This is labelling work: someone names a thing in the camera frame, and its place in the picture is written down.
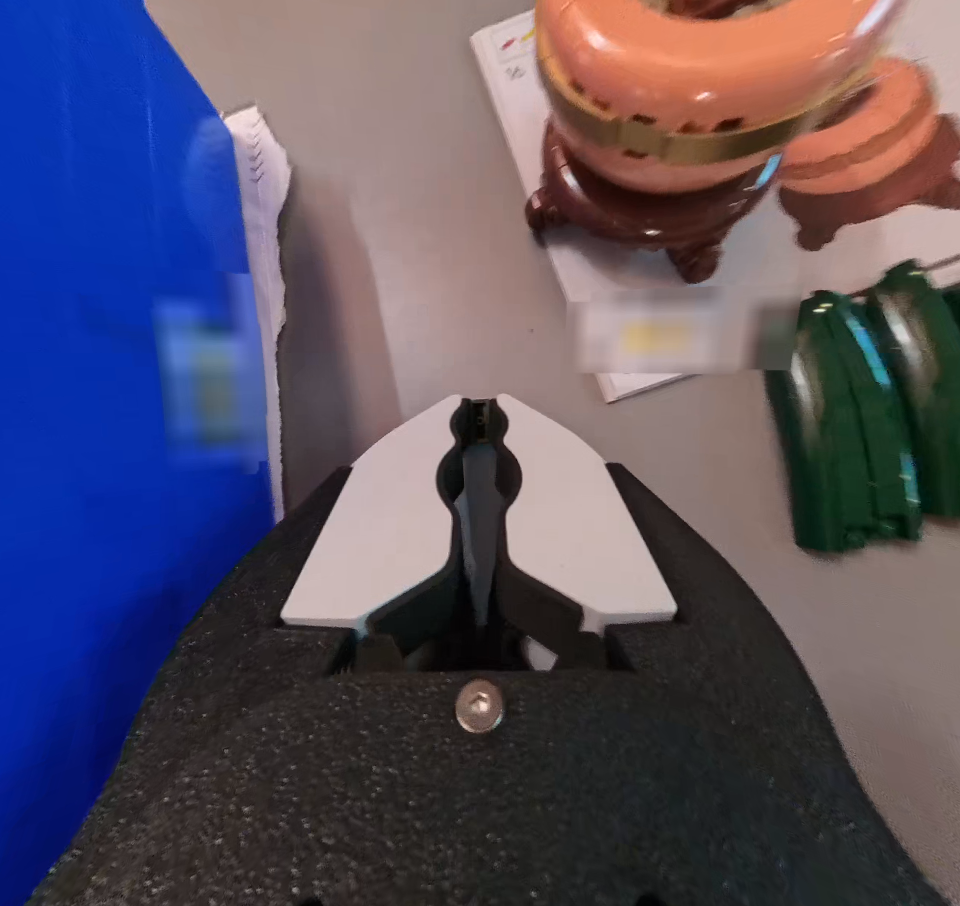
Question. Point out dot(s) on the grey desk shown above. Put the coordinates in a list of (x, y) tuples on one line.
[(420, 209)]

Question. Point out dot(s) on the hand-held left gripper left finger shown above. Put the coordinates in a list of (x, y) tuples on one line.
[(375, 531)]

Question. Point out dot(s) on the dark green curved leaf brick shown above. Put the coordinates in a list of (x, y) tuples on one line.
[(934, 381), (799, 434), (862, 426)]

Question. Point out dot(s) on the open instruction booklet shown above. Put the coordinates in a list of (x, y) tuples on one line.
[(510, 96)]

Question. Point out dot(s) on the terracotta brick flower pot model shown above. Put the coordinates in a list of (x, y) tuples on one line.
[(660, 81)]

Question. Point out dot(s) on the blue plastic bin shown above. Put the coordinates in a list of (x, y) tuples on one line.
[(90, 321)]

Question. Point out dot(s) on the white paper sheet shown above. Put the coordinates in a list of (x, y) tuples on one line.
[(262, 194)]

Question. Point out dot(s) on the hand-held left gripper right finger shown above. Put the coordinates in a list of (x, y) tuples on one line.
[(585, 531)]

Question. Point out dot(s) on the small dark green slope brick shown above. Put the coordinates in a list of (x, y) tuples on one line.
[(477, 419)]

